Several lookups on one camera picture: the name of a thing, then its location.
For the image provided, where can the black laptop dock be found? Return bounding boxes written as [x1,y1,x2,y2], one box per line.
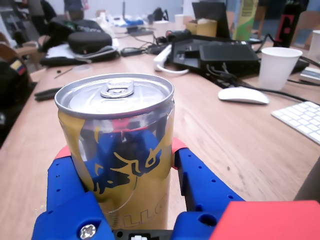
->
[172,37,261,76]

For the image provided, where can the person in blue top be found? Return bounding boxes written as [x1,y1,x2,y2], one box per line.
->
[63,0,90,21]

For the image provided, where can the wooden chair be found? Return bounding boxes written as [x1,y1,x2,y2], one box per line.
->
[0,32,42,71]

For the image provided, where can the white power strip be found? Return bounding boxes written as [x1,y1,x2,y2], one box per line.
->
[153,44,190,75]

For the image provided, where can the green yellow carton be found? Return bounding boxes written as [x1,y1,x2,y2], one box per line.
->
[232,0,258,42]

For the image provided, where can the blue gripper finger with pink tip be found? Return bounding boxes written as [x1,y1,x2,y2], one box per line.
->
[170,136,246,240]
[31,146,115,240]

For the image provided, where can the black and grey flat bag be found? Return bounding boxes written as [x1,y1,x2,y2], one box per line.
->
[39,46,121,67]

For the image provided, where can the dark grey cylinder bottle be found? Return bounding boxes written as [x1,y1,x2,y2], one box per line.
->
[293,159,320,202]

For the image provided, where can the black handled pliers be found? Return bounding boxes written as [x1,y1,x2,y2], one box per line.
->
[34,86,63,102]

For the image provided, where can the person in dark clothes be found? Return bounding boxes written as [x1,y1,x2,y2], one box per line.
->
[27,0,48,36]

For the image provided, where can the black bag with flag patch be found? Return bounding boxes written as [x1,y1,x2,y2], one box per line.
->
[0,56,38,148]

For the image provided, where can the yellow cardboard box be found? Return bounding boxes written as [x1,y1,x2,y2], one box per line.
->
[185,18,218,38]

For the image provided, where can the black phone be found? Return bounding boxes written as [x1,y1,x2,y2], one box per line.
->
[120,47,146,58]

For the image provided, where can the white computer mouse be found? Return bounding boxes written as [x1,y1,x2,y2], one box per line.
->
[217,86,270,105]

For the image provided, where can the black oval hard case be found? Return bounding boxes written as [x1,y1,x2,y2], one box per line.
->
[67,31,113,55]

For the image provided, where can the white keyboard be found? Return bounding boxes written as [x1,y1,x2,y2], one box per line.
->
[270,100,320,146]

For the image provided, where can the black cable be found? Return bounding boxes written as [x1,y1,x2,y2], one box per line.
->
[246,83,320,106]

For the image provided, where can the yellow Red Bull can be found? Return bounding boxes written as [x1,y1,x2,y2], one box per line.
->
[54,72,175,230]

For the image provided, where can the stack of books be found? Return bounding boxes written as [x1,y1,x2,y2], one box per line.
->
[299,66,320,85]

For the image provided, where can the black bottle with red letter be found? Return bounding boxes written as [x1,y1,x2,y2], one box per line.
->
[276,0,302,48]

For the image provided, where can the white paper cup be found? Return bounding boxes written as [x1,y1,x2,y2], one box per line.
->
[174,14,186,31]
[257,46,304,91]
[307,29,320,60]

